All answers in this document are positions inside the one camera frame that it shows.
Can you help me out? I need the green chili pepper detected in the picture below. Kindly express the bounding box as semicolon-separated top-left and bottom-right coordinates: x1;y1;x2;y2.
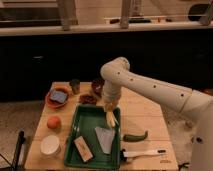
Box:
122;131;148;142

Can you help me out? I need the black chair frame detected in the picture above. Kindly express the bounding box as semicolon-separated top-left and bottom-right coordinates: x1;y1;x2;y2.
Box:
0;131;25;171

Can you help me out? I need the white handled brush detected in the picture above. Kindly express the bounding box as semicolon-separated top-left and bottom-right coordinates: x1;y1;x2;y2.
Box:
120;149;166;161

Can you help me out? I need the blue sponge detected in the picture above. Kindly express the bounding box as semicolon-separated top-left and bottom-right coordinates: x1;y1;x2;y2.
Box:
50;90;67;103

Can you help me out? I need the brown cookie pile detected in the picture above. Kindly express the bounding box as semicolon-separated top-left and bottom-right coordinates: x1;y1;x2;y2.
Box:
79;94;97;105

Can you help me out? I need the grey folded cloth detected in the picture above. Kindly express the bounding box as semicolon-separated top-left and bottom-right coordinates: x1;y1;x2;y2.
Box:
95;127;115;154

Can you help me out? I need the dark metal cup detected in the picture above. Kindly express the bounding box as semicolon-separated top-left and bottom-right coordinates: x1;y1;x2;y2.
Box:
69;79;80;94

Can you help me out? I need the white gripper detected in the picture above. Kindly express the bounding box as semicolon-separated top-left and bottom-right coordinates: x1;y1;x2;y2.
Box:
102;81;121;112

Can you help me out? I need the green plastic tray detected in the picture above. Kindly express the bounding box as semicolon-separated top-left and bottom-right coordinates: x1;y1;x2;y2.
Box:
64;105;120;170

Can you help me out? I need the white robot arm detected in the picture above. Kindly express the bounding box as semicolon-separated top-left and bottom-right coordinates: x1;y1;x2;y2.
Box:
100;57;213;171

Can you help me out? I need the dark red bowl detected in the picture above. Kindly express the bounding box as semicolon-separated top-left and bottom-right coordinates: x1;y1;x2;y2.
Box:
91;78;104;96

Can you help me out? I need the orange fruit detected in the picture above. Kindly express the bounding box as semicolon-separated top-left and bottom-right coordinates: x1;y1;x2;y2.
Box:
47;116;61;130

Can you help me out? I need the white paper cup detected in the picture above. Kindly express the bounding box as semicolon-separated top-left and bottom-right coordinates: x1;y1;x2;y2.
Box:
40;135;61;156

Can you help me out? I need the yellow banana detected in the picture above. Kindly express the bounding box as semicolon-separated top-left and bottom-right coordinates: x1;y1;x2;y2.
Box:
106;108;118;128

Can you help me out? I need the wooden block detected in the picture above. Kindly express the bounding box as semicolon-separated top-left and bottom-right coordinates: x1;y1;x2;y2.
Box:
74;136;93;162

